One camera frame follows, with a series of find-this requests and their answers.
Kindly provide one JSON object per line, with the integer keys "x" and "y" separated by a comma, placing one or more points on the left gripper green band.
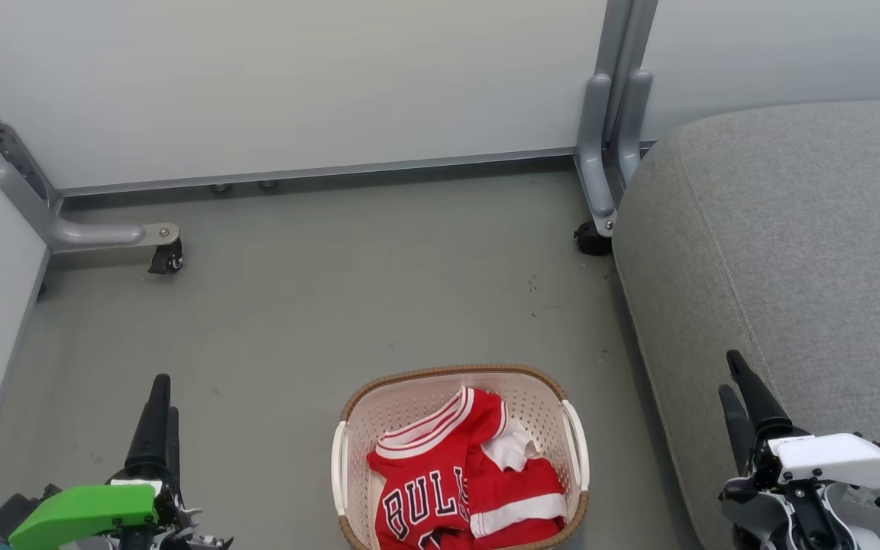
{"x": 81, "y": 512}

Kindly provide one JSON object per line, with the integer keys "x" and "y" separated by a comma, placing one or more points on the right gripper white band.
{"x": 829, "y": 458}

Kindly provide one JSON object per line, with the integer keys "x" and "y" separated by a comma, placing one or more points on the red Bulls basketball jersey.
{"x": 440, "y": 473}

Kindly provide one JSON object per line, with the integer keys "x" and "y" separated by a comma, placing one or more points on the grey fabric sofa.
{"x": 791, "y": 244}

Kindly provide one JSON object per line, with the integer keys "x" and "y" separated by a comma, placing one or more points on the black caster wheel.
{"x": 591, "y": 241}
{"x": 167, "y": 258}

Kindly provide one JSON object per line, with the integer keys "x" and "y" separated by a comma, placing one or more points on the long grey partition leg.
{"x": 88, "y": 233}

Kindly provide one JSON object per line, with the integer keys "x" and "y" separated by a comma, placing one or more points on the cream perforated laundry basket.
{"x": 409, "y": 405}

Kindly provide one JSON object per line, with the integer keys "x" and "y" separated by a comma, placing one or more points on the grey curved partition leg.
{"x": 633, "y": 130}
{"x": 594, "y": 153}

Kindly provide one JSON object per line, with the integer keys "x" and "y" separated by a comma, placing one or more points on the grey partition bottom rail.
{"x": 318, "y": 172}

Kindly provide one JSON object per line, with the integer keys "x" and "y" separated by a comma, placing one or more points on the grey partition upright post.
{"x": 627, "y": 38}

